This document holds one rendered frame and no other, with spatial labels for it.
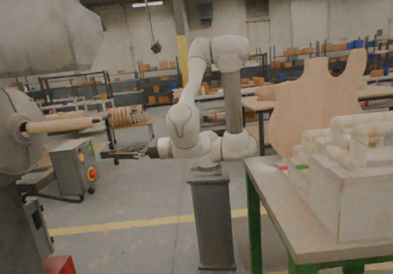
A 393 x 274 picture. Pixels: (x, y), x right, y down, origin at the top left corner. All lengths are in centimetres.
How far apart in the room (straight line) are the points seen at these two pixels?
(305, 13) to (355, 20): 262
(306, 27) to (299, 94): 1227
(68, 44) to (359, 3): 1439
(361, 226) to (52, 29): 79
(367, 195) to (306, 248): 18
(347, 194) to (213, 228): 113
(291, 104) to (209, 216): 97
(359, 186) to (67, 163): 95
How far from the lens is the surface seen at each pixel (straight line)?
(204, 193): 145
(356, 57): 96
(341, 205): 61
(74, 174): 102
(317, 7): 1350
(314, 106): 91
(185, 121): 67
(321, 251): 64
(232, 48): 114
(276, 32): 1250
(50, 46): 54
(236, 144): 132
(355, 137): 57
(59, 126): 72
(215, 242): 168
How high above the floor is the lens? 136
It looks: 14 degrees down
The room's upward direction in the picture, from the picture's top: 6 degrees counter-clockwise
